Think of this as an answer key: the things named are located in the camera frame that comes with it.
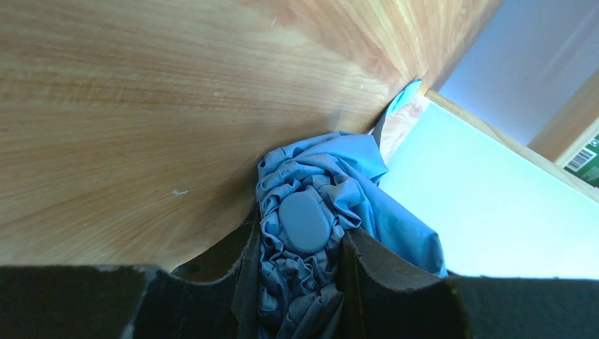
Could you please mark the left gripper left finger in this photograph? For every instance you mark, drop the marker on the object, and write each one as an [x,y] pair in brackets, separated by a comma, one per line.
[215,297]

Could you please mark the light blue folding umbrella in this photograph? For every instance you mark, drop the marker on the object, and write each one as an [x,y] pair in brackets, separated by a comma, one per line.
[310,193]

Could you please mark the green snack box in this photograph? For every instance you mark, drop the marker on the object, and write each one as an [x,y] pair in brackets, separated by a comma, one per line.
[584,165]

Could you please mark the wooden shelf unit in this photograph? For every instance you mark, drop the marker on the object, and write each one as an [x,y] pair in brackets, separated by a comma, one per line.
[559,140]

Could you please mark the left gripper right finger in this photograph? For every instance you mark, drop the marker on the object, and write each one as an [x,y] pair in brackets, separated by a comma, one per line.
[388,297]

